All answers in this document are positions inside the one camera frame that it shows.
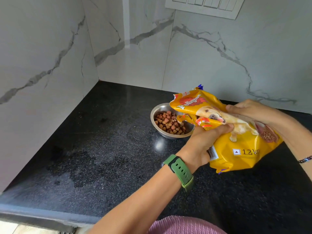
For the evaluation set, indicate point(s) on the person's left hand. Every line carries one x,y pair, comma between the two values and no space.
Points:
198,148

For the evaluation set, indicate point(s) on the person's right hand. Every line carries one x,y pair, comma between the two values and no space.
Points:
253,112

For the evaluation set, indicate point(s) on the person's left thumb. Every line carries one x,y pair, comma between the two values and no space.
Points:
219,130

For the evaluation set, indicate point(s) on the person's right thumb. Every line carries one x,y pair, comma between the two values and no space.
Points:
237,110

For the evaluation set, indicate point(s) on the yellow dog food bag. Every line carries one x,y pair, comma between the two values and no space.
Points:
234,134

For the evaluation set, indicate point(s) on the person's right forearm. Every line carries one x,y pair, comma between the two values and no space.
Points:
298,143

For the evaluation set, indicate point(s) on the person's left forearm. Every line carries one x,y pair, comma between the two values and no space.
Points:
139,207

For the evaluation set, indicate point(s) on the pile of brown kibble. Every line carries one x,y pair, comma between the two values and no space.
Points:
169,123

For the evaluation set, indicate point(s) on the steel bowl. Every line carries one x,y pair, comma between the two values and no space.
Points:
165,119

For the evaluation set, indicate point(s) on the green wristwatch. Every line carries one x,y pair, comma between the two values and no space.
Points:
180,169

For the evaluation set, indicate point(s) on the pink ribbed garment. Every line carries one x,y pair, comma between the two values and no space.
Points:
185,226

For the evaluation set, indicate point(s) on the white wall switch panel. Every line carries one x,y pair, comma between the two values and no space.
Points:
204,6

